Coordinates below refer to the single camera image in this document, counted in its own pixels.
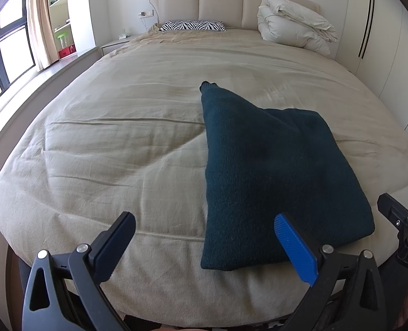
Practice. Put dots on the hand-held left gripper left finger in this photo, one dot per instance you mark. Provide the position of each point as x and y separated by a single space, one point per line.
116 248

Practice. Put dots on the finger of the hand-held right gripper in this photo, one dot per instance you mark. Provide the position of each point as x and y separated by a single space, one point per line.
395 212

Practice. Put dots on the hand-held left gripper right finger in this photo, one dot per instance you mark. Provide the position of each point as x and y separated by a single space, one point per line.
293 244

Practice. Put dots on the dark green knit sweater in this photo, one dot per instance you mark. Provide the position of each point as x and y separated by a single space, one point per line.
266 179

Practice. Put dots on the bed with beige cover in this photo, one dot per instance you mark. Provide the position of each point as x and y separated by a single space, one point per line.
121 127

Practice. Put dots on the white wardrobe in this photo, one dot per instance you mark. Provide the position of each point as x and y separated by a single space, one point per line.
390 41

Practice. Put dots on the red storage box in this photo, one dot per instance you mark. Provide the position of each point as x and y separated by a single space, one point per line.
67 52

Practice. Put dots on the beige nightstand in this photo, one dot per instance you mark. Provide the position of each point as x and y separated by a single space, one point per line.
114 44

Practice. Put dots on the folded white duvet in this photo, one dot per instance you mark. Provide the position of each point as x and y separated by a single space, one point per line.
293 24

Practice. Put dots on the clear jar with green lid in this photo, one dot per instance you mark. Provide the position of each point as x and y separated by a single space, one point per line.
62 41

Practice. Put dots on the black framed window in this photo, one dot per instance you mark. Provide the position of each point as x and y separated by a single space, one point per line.
0 51

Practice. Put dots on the zebra print pillow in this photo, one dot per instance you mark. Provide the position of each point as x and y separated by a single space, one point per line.
191 26

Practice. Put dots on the beige curtain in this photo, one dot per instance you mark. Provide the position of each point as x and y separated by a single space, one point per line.
41 24

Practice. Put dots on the beige padded headboard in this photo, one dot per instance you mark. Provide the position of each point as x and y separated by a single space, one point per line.
224 3

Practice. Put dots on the wall socket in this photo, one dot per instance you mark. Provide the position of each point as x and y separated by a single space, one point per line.
146 13

